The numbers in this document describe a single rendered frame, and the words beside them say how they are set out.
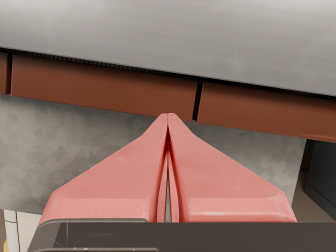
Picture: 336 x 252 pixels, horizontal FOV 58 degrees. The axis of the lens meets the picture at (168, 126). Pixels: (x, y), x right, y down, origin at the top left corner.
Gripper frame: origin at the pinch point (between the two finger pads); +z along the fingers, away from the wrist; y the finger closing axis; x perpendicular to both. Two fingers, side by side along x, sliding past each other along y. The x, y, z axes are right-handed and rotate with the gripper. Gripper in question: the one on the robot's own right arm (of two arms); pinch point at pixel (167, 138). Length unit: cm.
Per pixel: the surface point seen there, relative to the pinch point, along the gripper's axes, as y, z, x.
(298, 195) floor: -51, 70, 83
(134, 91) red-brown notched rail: 3.2, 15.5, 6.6
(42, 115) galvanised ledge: 18.2, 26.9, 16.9
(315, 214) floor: -58, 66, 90
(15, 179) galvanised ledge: 23.1, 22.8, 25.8
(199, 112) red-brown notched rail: -3.0, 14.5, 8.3
